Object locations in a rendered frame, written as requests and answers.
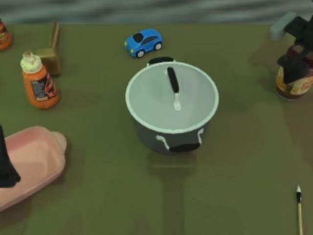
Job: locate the dark jar with yellow label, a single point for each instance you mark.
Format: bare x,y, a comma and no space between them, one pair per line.
299,89

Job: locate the orange sauce bottle white cap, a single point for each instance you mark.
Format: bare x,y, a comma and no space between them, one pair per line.
40,85

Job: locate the grey pot with lid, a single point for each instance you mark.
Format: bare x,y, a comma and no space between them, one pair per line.
156,102

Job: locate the pink plastic jug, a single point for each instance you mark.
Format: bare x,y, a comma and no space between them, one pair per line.
36,156

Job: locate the wooden mallet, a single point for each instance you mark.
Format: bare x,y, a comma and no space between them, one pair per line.
52,57

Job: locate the wooden paintbrush black ferrule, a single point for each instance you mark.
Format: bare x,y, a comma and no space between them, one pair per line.
299,210

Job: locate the blue toy car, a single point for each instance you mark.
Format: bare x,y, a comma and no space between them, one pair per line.
144,41

